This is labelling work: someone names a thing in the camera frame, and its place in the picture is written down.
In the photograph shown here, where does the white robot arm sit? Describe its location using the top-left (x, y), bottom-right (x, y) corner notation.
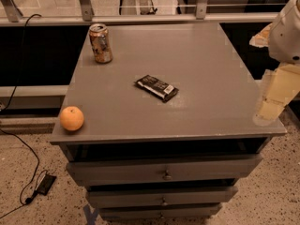
top-left (249, 0), bottom-right (300, 126)

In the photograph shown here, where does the black rxbar chocolate bar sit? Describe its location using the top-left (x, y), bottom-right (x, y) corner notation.
top-left (135, 75), bottom-right (179, 103)

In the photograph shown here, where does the top grey drawer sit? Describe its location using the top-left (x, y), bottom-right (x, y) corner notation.
top-left (67, 154), bottom-right (263, 187)

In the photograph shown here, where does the grey drawer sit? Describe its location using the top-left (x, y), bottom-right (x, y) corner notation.
top-left (87, 187), bottom-right (238, 208)
top-left (99, 203), bottom-right (221, 220)
top-left (67, 154), bottom-right (263, 187)

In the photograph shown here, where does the middle grey drawer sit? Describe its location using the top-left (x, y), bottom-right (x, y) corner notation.
top-left (87, 187), bottom-right (238, 208)

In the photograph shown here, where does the grey drawer cabinet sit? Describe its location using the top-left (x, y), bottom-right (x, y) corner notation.
top-left (49, 22), bottom-right (288, 222)

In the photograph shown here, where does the beverage can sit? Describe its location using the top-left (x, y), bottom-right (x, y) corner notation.
top-left (89, 23), bottom-right (113, 64)

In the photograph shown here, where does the bottom grey drawer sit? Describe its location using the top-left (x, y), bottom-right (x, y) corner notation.
top-left (99, 203), bottom-right (221, 220)

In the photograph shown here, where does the metal window railing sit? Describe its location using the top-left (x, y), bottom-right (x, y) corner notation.
top-left (0, 0), bottom-right (288, 26)

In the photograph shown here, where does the orange fruit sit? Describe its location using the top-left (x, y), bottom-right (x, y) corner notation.
top-left (59, 106), bottom-right (84, 131)

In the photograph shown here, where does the black power adapter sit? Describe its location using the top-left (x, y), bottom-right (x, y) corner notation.
top-left (36, 174), bottom-right (56, 196)

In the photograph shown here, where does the black cable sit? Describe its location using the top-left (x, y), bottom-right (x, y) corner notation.
top-left (0, 13), bottom-right (49, 219)

